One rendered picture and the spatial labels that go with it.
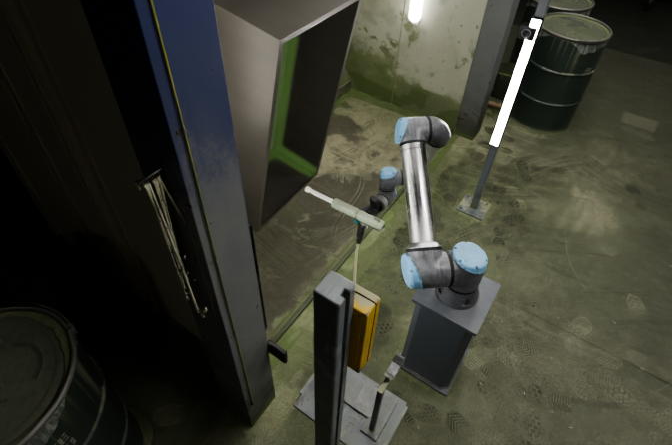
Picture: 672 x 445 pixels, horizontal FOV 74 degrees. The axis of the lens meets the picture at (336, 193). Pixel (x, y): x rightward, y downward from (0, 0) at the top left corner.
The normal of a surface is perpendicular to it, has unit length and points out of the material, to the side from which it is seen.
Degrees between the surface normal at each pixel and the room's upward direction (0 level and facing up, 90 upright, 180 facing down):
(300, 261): 0
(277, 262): 0
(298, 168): 12
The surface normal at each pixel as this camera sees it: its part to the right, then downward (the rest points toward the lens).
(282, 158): 0.20, -0.63
